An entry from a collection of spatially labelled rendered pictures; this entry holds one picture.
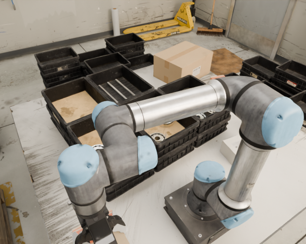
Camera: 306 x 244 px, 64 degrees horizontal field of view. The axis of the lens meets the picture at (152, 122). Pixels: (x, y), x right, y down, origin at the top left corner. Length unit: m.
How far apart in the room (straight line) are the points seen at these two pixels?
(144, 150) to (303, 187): 1.18
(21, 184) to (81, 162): 1.98
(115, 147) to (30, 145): 1.20
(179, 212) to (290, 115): 0.67
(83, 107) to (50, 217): 0.68
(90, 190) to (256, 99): 0.45
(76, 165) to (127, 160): 0.10
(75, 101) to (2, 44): 2.86
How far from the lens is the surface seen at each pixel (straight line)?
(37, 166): 1.54
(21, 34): 4.40
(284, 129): 0.68
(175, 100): 0.64
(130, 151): 0.50
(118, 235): 0.75
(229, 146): 1.46
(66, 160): 0.48
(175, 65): 1.91
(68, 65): 2.80
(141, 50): 3.09
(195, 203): 1.12
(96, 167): 0.47
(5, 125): 3.09
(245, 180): 0.83
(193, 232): 1.11
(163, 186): 1.33
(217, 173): 0.99
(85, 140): 1.40
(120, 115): 0.59
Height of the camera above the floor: 1.81
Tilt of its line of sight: 41 degrees down
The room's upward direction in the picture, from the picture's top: 1 degrees clockwise
